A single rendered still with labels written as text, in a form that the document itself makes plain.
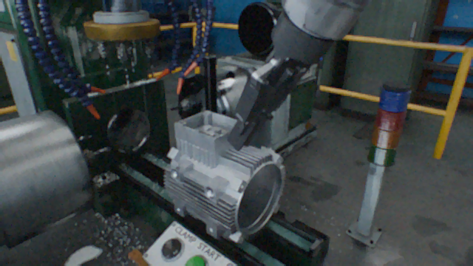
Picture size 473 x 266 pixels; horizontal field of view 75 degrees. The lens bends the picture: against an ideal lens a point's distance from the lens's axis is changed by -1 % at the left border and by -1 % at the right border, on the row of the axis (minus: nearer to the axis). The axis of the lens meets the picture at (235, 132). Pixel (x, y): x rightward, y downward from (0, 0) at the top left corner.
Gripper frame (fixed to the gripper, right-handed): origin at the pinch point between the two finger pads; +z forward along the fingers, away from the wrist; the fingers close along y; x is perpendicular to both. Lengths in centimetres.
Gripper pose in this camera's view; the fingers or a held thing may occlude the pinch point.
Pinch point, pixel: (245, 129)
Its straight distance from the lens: 52.0
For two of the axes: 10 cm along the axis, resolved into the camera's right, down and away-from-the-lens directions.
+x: 6.5, 7.0, -3.1
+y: -6.6, 3.1, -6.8
